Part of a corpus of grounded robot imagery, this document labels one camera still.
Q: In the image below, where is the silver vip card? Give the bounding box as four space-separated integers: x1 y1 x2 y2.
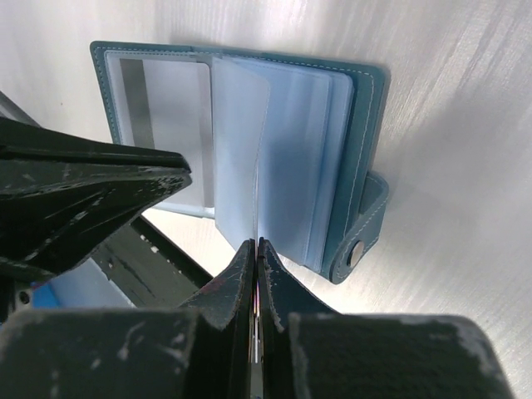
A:
253 92 269 364
116 58 214 211

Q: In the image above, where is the blue leather card holder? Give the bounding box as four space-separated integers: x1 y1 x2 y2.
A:
91 41 388 284

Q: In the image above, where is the silver VIP card middle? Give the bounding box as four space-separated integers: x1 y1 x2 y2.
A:
253 92 269 364

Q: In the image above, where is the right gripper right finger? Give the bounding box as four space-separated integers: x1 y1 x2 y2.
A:
258 239 513 398

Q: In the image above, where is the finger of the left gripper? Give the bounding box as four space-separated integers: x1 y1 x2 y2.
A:
1 118 192 283

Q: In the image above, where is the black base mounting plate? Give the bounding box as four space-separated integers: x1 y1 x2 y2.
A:
92 216 213 308

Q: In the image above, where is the silver VIP card top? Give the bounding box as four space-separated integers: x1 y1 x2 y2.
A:
116 58 214 211

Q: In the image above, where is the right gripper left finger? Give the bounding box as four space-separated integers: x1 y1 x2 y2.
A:
1 240 254 398

